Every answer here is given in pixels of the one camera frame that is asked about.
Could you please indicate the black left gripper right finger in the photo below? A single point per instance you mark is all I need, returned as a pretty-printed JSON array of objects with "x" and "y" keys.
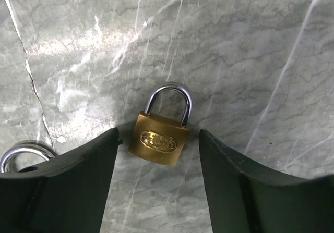
[{"x": 246, "y": 196}]

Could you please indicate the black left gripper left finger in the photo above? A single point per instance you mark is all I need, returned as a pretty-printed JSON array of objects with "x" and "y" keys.
[{"x": 65, "y": 194}]

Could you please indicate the medium brass padlock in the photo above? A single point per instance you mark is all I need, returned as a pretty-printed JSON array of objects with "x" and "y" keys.
[{"x": 160, "y": 139}]

